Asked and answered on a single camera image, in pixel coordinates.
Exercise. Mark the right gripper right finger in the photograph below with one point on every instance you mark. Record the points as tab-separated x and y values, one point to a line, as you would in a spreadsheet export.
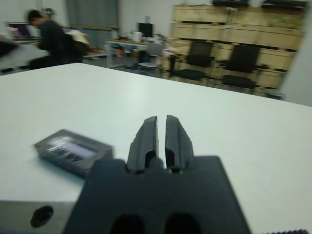
178	143

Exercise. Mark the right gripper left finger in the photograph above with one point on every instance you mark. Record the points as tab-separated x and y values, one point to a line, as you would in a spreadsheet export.
146	143

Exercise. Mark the black printed box lid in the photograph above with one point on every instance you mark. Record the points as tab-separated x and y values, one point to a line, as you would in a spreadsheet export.
73	148

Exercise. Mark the grey office chair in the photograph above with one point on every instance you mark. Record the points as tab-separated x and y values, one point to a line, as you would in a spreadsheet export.
154	50

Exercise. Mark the black office chair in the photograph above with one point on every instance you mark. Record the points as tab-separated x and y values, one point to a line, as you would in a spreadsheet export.
245	58
201	52

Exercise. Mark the white cluttered desk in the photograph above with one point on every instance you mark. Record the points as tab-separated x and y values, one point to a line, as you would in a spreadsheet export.
126	42

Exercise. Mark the black desk monitor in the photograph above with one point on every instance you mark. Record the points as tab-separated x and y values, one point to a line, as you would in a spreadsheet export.
145	29

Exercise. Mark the beige bag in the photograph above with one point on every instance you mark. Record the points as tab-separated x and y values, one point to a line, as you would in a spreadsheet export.
78	37

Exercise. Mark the wooden crate stack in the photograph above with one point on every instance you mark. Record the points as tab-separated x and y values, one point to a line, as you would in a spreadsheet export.
243	34

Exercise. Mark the seated person dark clothes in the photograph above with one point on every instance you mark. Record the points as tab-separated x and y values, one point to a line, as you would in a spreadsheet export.
52	36

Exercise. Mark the grey desk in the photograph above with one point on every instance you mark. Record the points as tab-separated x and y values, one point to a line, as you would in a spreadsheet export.
24	56

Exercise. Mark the open laptop screen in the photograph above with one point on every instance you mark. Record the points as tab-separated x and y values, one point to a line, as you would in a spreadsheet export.
20	30

